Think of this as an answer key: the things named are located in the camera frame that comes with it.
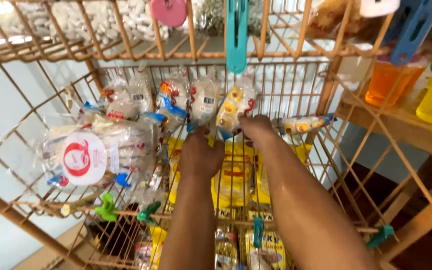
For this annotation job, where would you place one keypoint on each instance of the person's right hand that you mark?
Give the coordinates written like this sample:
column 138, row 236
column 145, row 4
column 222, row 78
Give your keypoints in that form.
column 259, row 129

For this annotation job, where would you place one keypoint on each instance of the person's left hand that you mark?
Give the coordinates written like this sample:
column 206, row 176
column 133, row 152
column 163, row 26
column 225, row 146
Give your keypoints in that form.
column 201, row 157

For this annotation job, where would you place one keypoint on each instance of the person's right fingers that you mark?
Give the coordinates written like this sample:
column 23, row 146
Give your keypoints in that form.
column 253, row 119

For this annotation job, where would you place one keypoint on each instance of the person's left fingers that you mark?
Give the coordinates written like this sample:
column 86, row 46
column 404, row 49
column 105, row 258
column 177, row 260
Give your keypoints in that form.
column 203, row 134

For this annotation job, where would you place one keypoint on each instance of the clear packet with yellow print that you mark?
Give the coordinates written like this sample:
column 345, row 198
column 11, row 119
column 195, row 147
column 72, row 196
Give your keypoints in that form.
column 304, row 123
column 234, row 107

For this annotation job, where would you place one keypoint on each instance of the clear noodle packet red print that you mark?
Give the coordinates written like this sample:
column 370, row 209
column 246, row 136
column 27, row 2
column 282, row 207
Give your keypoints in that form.
column 141, row 92
column 203, row 98
column 116, row 103
column 171, row 99

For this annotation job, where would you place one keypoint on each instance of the stack of yellow packets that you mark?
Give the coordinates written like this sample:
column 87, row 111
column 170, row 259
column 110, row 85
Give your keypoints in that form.
column 234, row 180

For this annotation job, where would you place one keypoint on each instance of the large teal clothes peg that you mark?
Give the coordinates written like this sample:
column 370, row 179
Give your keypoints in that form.
column 236, row 37

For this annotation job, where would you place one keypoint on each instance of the blue small peg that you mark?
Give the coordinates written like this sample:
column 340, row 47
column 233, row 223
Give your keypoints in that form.
column 124, row 180

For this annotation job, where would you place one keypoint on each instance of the dark green small peg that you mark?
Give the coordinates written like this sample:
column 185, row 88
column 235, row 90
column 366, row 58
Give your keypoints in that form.
column 148, row 212

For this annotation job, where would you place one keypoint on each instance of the bag of green beans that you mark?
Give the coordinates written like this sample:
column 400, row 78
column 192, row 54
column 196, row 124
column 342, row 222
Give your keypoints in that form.
column 212, row 17

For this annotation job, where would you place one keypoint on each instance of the teal small peg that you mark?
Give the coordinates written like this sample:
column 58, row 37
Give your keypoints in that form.
column 381, row 235
column 258, row 231

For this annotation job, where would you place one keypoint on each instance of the large packet round white label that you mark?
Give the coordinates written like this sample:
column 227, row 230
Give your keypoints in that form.
column 88, row 157

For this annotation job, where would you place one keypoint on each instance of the light green small peg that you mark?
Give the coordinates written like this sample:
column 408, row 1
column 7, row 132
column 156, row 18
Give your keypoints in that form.
column 107, row 208

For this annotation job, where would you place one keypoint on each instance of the bag of yellow snacks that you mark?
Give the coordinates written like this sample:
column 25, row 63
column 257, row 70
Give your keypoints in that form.
column 332, row 20

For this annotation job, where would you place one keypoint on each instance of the pink round disc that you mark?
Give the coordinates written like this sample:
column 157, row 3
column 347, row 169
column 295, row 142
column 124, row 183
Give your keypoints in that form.
column 169, row 11

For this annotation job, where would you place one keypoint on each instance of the bottle of orange liquid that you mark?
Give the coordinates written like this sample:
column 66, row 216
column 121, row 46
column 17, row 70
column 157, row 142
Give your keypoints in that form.
column 386, row 80

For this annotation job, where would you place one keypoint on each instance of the wooden shelf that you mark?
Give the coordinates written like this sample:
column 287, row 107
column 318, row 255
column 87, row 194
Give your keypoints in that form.
column 407, row 127

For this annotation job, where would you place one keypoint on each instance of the bag of white pellets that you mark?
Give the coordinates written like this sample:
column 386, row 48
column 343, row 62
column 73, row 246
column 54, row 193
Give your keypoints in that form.
column 88, row 20

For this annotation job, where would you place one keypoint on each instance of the white plastic lid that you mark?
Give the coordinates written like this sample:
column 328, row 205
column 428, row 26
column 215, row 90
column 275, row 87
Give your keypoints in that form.
column 379, row 6

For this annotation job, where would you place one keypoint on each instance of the large blue clothes peg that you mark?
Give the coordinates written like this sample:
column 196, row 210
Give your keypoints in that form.
column 413, row 32

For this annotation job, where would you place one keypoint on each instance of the cardboard box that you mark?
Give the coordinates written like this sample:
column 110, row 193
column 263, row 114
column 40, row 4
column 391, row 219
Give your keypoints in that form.
column 51, row 251

